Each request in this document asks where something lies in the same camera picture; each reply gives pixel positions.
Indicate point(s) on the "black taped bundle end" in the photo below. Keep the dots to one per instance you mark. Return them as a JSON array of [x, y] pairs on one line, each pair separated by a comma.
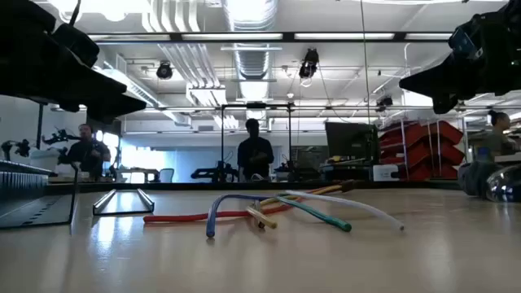
[[348, 186]]

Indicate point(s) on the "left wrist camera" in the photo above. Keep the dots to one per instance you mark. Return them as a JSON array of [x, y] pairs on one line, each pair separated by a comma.
[[77, 45]]

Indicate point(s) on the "person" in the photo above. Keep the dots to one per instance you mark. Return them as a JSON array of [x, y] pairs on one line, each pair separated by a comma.
[[494, 142], [87, 156], [255, 154]]

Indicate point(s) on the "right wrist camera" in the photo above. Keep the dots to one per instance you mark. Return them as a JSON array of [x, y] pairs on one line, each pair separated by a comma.
[[466, 42]]

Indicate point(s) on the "black duct cover strip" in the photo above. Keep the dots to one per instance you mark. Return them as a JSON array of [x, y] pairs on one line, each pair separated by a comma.
[[122, 203]]

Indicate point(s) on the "black computer monitor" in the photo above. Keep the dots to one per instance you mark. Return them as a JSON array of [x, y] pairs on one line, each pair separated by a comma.
[[350, 142]]

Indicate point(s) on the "black overhead light bar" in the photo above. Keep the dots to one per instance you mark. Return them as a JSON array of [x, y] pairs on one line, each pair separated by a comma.
[[287, 36]]

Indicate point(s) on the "white box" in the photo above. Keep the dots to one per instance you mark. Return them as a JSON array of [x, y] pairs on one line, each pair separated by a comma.
[[384, 173]]

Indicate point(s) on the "grey work glove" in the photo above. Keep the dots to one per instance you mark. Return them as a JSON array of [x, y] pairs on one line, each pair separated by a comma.
[[474, 179]]

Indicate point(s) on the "silver ventilation duct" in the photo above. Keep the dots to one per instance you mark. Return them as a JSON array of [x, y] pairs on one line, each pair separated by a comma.
[[252, 61]]

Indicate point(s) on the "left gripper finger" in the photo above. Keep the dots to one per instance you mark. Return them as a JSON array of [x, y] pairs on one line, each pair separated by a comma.
[[73, 85], [116, 110]]

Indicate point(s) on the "black background equipment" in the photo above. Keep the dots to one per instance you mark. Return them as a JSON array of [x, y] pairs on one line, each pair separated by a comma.
[[211, 174]]

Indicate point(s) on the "black stand frame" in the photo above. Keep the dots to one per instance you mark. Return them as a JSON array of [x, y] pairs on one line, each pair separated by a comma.
[[40, 126], [222, 142]]

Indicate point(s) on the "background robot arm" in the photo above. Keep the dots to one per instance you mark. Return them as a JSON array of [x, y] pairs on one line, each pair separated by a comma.
[[61, 137], [22, 147]]

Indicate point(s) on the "black ceiling spotlight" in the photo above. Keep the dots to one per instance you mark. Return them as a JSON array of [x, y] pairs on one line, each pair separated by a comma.
[[384, 102], [309, 65], [164, 71]]

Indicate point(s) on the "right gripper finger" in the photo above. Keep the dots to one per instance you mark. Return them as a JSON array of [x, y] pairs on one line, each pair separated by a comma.
[[444, 105], [447, 81]]

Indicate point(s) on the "red storage bin rack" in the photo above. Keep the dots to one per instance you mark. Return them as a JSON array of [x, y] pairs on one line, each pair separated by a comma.
[[419, 154]]

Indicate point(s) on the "office chair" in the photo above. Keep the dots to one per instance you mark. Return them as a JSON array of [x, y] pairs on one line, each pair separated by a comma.
[[166, 176]]

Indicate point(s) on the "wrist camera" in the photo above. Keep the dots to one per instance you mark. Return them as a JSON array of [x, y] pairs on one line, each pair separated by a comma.
[[77, 45], [466, 42]]

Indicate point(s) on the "black aluminium table frame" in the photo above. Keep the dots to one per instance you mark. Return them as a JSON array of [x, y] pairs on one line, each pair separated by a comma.
[[203, 186]]

